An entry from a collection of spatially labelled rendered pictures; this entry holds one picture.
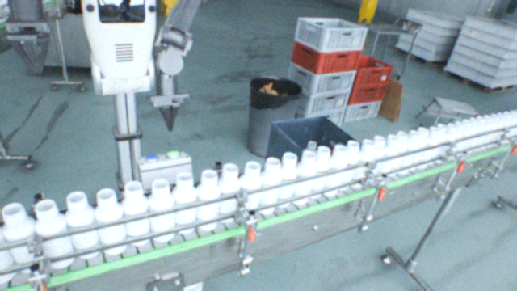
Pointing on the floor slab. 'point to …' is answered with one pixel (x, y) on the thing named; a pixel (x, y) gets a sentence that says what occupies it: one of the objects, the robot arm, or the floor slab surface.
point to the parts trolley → (388, 41)
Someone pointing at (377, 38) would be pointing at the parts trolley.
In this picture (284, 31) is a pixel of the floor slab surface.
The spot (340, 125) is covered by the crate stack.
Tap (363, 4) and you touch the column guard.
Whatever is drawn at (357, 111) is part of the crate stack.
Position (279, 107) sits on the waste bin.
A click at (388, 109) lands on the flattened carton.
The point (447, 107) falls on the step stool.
